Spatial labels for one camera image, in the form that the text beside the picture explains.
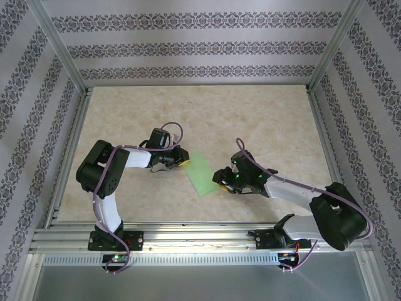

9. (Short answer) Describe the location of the green square paper sheet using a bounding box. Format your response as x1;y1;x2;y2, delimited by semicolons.
183;150;222;198

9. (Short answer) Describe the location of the grey metal sheet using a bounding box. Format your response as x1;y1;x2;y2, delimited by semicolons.
29;263;373;301

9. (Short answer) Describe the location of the small board with green light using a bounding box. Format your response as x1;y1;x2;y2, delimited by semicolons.
102;253;128;265

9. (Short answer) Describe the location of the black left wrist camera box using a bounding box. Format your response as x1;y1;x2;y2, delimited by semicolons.
148;127;172;148

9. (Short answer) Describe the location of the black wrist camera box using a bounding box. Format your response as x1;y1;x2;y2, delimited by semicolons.
148;127;172;148
229;149;253;173

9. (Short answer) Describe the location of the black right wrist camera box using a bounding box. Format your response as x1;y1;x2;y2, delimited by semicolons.
229;149;253;173

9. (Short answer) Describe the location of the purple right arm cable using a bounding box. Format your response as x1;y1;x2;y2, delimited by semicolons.
235;137;373;273

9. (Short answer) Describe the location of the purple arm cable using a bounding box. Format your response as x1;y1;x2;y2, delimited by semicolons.
93;122;184;276
235;137;373;273

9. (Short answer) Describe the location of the wide aluminium rail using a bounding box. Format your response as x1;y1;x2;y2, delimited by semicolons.
29;221;373;254

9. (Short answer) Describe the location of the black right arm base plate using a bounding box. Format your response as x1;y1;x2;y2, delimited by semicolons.
255;228;311;251

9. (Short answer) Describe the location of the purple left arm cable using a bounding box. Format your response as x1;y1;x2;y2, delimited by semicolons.
93;122;184;276

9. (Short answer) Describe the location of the slotted grey cable duct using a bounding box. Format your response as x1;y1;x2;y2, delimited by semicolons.
42;252;280;266

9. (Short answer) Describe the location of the small board with orange wires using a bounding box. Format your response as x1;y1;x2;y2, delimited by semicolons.
278;252;300;263

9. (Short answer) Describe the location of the aluminium side rail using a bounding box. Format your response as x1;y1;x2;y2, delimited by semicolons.
305;86;357;226
43;87;95;228

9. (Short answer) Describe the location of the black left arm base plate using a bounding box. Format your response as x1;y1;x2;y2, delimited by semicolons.
87;230;144;251

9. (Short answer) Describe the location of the aluminium frame post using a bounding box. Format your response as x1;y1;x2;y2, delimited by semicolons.
26;0;89;95
306;0;369;95

